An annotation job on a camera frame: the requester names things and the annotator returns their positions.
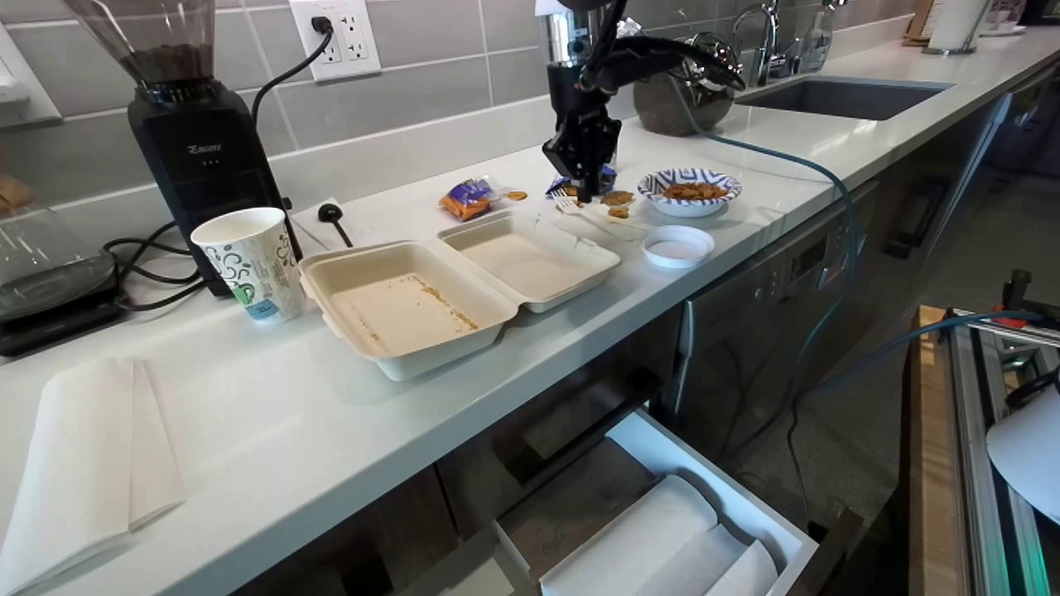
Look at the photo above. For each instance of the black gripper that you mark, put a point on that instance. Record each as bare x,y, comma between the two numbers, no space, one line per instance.
584,112

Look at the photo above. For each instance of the brown pretzel cookie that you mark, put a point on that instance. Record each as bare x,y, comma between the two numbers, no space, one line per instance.
564,201
620,210

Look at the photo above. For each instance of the beige clamshell takeout container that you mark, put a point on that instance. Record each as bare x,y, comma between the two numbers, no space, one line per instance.
408,315

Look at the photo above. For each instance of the clear glass container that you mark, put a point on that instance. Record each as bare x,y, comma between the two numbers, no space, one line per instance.
45,238

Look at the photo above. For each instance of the blue chip bag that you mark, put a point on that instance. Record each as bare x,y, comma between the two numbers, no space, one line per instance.
607,175

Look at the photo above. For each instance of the flat white paper sheet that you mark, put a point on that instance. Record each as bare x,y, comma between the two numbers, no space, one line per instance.
597,224

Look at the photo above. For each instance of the small brown cookie piece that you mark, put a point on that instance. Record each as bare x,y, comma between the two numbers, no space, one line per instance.
519,196

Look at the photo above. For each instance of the pile of brown cookies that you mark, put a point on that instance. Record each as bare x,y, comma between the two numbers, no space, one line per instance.
689,191

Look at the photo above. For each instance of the blue white patterned bowl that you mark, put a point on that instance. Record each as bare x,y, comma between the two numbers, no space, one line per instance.
689,202

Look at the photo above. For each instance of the orange snack wrapper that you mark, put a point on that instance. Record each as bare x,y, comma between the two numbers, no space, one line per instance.
468,201

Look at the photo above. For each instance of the chrome sink faucet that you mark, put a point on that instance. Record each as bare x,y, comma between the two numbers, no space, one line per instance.
768,50

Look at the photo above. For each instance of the grey built-in dishwasher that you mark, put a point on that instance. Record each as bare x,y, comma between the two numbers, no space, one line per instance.
773,299

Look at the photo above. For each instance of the black coffee scoop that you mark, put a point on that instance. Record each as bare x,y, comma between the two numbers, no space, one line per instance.
328,210

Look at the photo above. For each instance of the clear dispenser bottle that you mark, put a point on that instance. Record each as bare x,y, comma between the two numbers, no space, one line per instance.
819,39

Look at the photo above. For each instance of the steel undermount sink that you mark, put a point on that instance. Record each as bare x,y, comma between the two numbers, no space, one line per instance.
850,97

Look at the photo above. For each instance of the open white drawer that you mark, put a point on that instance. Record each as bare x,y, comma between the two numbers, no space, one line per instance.
718,486

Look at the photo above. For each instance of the white printed paper cup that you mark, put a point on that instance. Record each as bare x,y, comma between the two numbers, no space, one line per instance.
251,265

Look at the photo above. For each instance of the large white paper roll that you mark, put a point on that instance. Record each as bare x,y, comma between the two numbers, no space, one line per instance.
630,540

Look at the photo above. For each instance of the black coffee grinder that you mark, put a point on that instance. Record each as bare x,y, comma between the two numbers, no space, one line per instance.
203,155

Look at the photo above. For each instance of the white paper towel roll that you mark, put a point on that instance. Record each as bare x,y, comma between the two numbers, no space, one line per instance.
956,21

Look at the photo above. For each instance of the medium white paper roll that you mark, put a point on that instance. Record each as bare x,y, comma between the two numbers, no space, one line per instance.
699,564

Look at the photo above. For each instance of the small white paper roll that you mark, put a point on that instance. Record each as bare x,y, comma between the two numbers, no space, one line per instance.
751,574

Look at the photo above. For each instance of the wooden robot mounting cart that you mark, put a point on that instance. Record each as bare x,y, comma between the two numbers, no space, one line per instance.
932,465

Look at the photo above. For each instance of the black kitchen scale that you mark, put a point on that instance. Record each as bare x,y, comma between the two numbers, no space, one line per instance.
55,315

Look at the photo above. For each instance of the folded white paper towel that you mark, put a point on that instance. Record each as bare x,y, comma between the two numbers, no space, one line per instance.
76,465

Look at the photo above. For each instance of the white wall outlet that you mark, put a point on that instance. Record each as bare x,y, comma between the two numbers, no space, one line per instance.
352,43

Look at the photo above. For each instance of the white wall-mounted box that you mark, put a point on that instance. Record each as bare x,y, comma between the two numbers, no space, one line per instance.
22,87

